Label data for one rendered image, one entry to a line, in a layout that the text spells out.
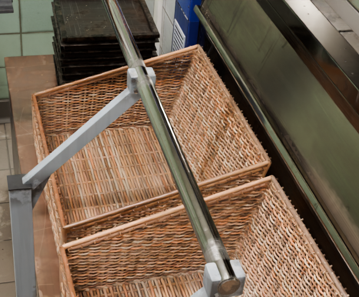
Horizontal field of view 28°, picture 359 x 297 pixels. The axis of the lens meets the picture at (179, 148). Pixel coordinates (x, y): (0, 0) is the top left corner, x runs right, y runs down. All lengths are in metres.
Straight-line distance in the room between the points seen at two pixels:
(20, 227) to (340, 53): 0.69
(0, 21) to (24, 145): 1.00
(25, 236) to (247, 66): 0.67
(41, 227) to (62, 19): 0.66
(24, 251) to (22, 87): 0.97
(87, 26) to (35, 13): 0.84
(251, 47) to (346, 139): 0.46
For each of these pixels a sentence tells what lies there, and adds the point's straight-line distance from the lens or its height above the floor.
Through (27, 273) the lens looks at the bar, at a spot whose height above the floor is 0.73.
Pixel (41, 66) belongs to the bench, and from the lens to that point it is 2.46.
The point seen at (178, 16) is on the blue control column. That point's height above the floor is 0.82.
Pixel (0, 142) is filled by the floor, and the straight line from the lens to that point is 3.09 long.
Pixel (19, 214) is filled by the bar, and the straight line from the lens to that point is 1.40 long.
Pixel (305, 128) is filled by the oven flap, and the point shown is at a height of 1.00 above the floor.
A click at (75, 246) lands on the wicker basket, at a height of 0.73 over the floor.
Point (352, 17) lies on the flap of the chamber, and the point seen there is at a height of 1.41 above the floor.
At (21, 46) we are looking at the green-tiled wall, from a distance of 3.06.
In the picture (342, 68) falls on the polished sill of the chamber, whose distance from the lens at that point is 1.36.
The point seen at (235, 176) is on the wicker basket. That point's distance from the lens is 1.63.
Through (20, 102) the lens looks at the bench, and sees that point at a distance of 2.27.
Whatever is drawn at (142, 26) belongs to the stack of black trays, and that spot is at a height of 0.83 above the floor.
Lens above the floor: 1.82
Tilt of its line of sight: 36 degrees down
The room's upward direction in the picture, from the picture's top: 6 degrees clockwise
